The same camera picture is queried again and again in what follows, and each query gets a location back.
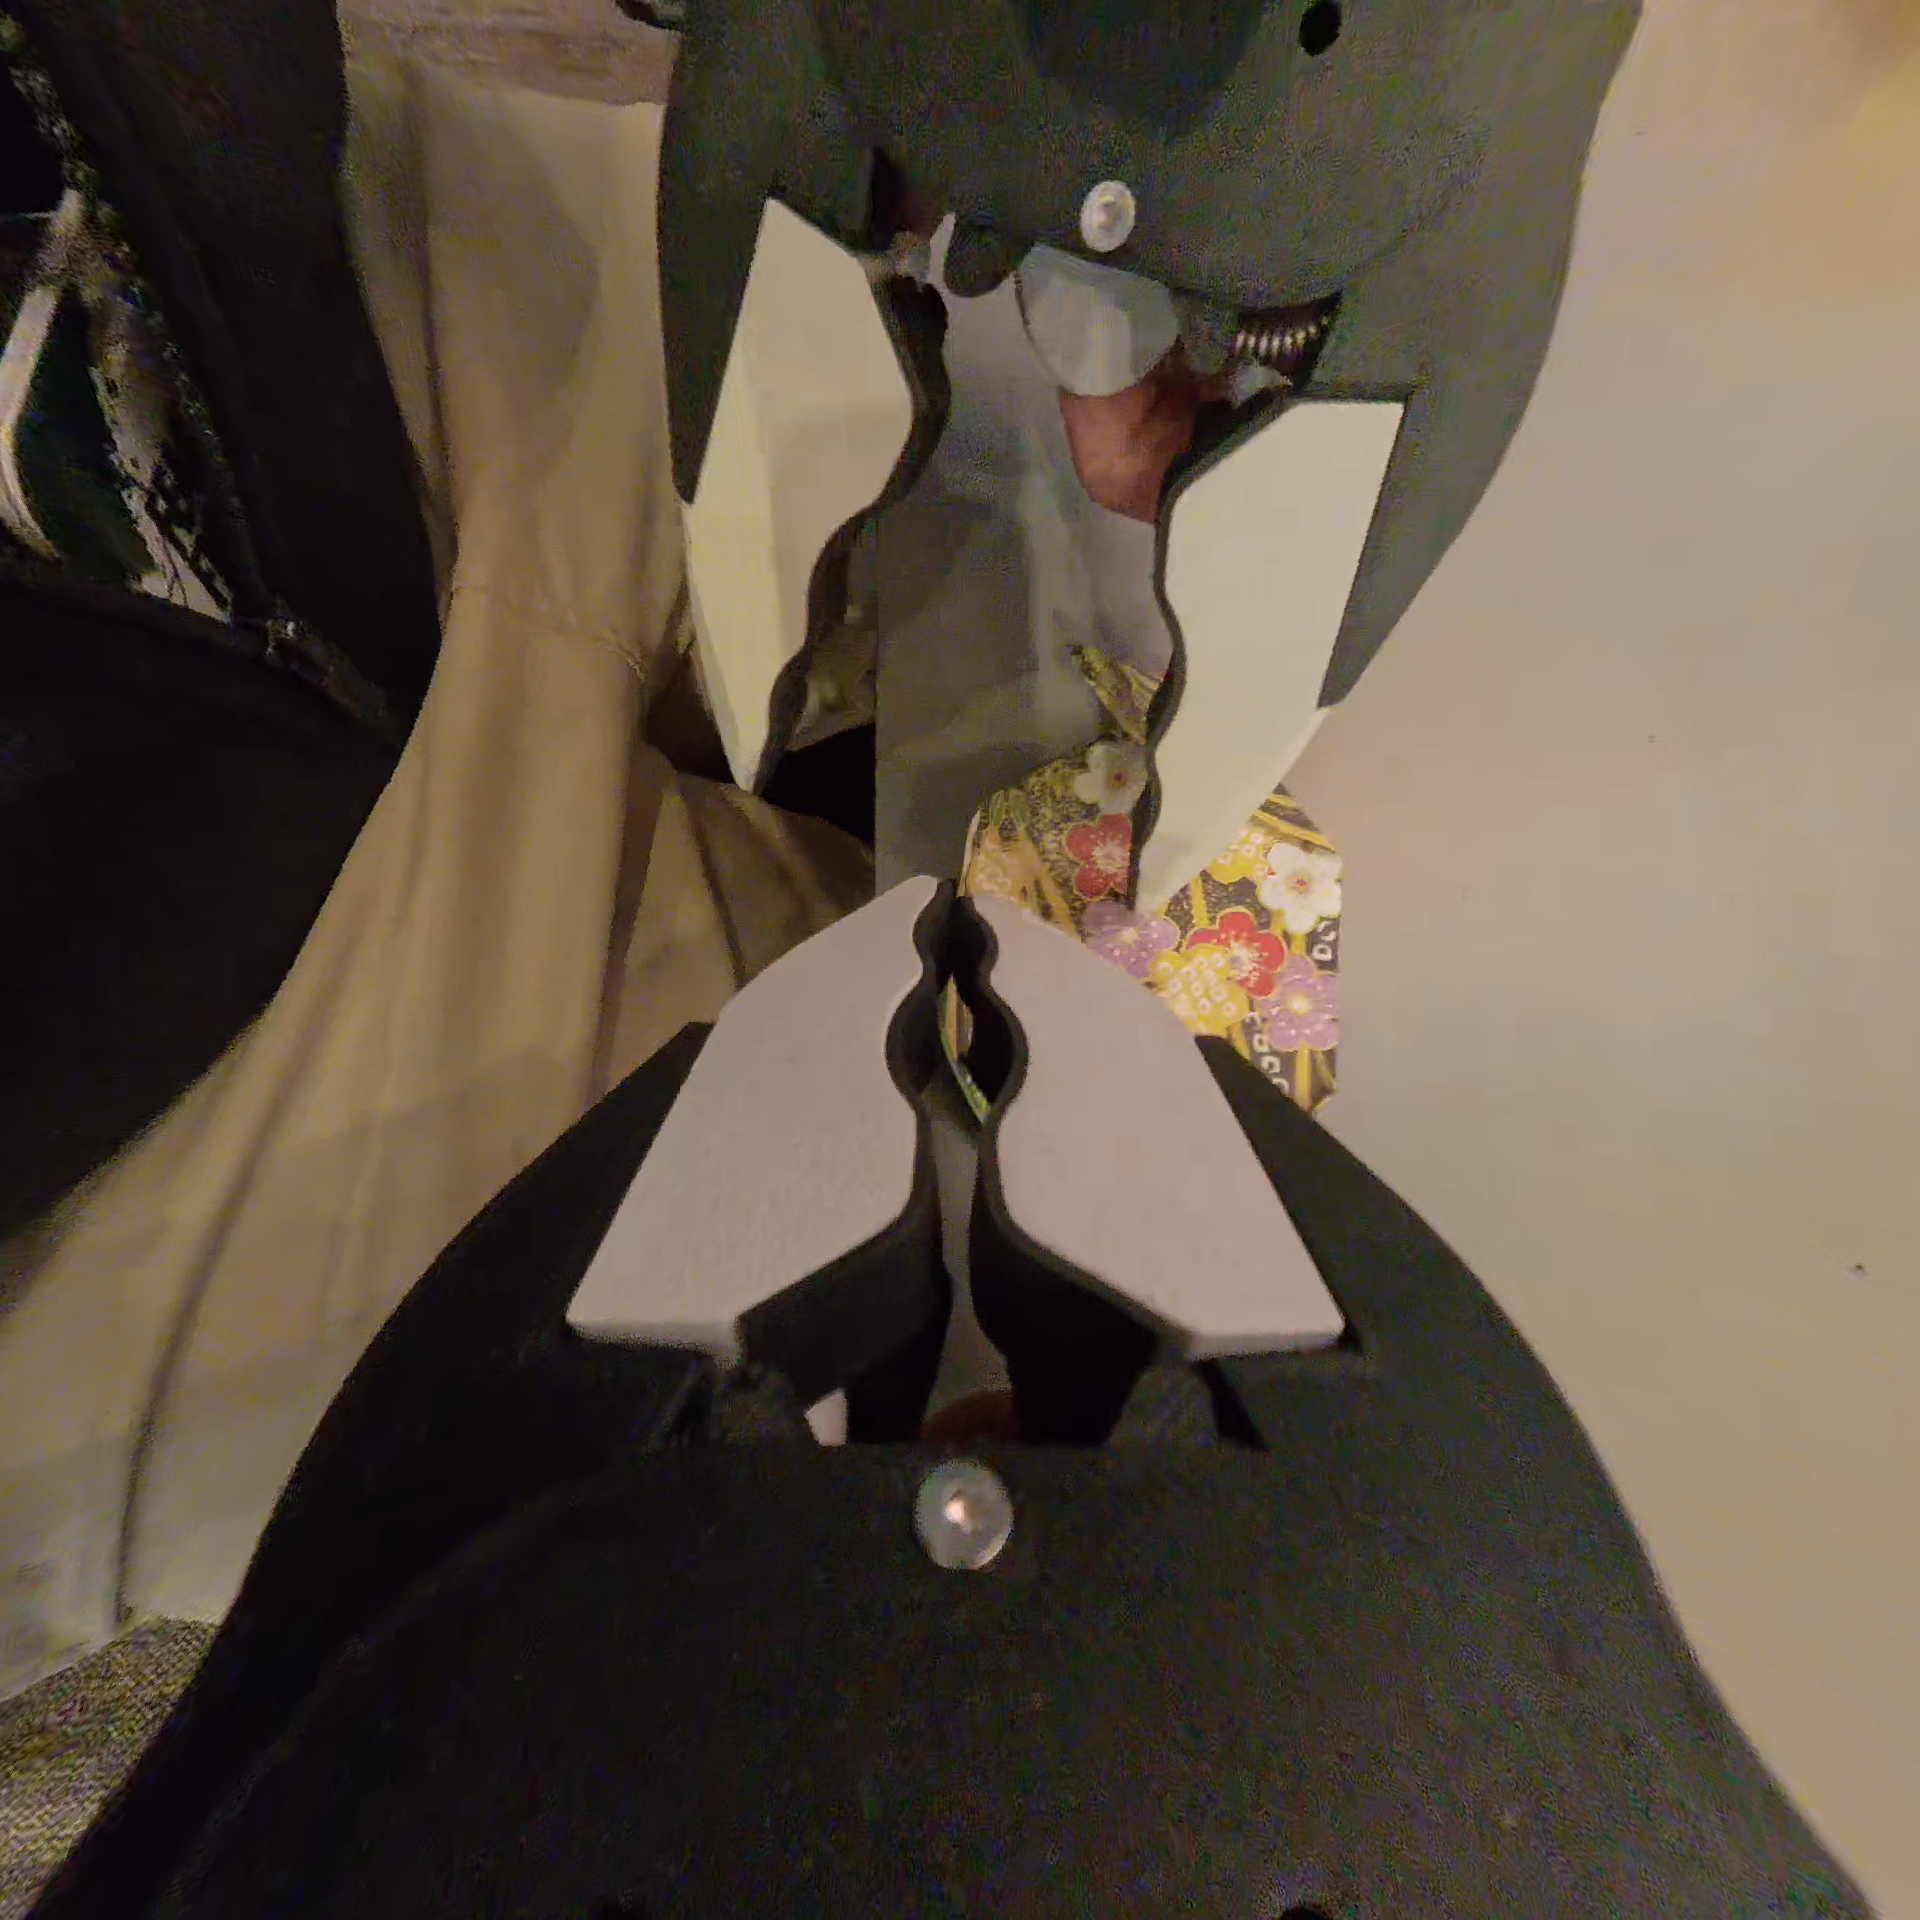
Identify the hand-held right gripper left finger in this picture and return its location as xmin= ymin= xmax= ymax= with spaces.
xmin=565 ymin=876 xmax=960 ymax=1374

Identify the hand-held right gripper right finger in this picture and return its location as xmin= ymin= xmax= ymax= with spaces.
xmin=956 ymin=891 xmax=1348 ymax=1374

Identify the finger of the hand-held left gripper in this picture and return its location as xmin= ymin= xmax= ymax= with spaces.
xmin=1132 ymin=390 xmax=1409 ymax=910
xmin=682 ymin=193 xmax=954 ymax=798

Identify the floral origami paper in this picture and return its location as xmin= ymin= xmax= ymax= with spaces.
xmin=875 ymin=283 xmax=1348 ymax=1123

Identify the person's left hand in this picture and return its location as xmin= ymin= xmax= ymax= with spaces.
xmin=1062 ymin=374 xmax=1201 ymax=520

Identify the beige garment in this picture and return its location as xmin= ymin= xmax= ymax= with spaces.
xmin=0 ymin=0 xmax=902 ymax=1697

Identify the black garment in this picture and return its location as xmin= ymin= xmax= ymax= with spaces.
xmin=0 ymin=0 xmax=452 ymax=1247

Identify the black and white patterned cloth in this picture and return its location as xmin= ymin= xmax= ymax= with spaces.
xmin=0 ymin=185 xmax=249 ymax=624

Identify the grey woven cushion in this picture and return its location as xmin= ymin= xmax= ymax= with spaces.
xmin=0 ymin=1611 xmax=219 ymax=1920

